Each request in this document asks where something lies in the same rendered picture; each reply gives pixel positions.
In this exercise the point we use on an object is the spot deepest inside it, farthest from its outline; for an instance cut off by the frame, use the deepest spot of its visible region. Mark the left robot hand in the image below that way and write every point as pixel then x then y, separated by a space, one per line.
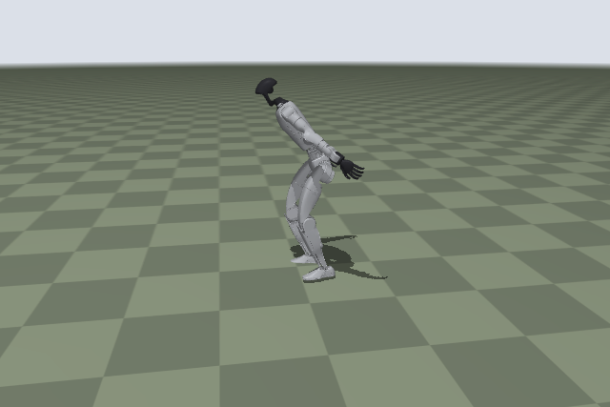
pixel 348 167

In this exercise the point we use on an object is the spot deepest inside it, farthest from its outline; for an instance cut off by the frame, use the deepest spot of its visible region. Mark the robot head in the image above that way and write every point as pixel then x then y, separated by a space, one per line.
pixel 265 87

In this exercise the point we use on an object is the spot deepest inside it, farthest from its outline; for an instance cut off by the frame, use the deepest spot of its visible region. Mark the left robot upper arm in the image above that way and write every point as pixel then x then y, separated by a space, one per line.
pixel 290 115

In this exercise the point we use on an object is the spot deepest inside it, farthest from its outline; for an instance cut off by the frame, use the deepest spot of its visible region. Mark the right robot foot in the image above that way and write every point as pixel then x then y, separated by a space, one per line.
pixel 303 259

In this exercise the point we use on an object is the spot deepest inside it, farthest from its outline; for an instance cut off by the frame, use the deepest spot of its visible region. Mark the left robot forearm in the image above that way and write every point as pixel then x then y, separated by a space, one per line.
pixel 321 145

